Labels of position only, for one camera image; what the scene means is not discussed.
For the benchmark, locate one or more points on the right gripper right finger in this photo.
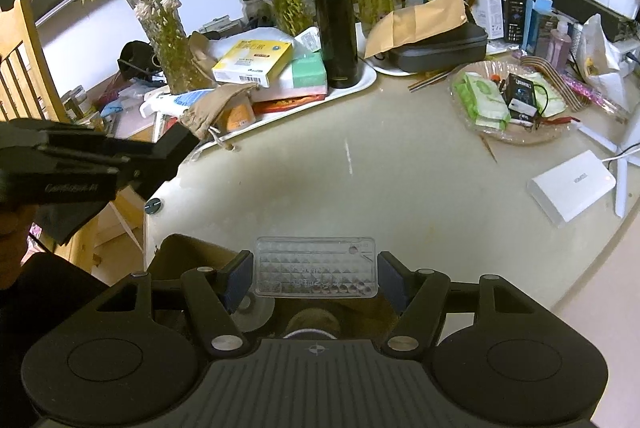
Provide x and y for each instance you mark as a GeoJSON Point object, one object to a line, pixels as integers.
{"type": "Point", "coordinates": [419, 299]}

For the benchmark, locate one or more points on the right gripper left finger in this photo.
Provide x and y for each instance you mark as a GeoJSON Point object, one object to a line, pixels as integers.
{"type": "Point", "coordinates": [211, 297]}

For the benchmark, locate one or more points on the clear textured plastic case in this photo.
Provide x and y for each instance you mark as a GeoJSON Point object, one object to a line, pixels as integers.
{"type": "Point", "coordinates": [315, 268]}

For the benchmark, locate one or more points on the small black rectangular box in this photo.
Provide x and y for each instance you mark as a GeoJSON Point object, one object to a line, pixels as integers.
{"type": "Point", "coordinates": [161, 160]}

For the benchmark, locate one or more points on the open cardboard box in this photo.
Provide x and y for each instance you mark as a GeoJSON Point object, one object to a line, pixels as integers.
{"type": "Point", "coordinates": [370, 318]}

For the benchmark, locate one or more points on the wooden chair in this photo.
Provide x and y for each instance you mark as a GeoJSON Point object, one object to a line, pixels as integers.
{"type": "Point", "coordinates": [27, 89]}

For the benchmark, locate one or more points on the white power bank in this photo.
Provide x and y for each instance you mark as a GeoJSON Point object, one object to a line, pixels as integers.
{"type": "Point", "coordinates": [571, 187]}

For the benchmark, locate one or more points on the glass vase with stems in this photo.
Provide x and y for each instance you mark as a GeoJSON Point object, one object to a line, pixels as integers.
{"type": "Point", "coordinates": [162, 25]}

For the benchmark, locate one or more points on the glass snack dish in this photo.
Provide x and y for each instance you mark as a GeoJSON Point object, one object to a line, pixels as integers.
{"type": "Point", "coordinates": [510, 103]}

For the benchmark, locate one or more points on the yellow white box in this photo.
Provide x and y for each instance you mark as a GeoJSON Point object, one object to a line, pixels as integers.
{"type": "Point", "coordinates": [254, 61]}

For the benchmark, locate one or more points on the white serving tray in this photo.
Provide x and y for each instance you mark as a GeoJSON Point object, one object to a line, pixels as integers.
{"type": "Point", "coordinates": [268, 112]}

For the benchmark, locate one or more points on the green tissue pack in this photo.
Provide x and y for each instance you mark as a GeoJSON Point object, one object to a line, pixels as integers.
{"type": "Point", "coordinates": [309, 72]}

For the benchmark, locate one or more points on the white phone gimbal tripod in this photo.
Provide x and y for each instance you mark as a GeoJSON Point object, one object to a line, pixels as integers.
{"type": "Point", "coordinates": [624, 154]}

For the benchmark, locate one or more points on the black zip case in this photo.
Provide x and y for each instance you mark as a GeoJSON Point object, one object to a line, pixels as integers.
{"type": "Point", "coordinates": [445, 51]}

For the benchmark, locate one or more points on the brown paper envelope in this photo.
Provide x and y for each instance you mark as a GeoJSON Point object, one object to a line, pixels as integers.
{"type": "Point", "coordinates": [413, 24]}

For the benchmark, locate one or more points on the black thermos bottle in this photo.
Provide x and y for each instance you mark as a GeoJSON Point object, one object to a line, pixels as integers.
{"type": "Point", "coordinates": [337, 31]}

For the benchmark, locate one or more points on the tan drawstring pouch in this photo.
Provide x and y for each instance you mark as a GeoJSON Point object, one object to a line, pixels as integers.
{"type": "Point", "coordinates": [225, 109]}

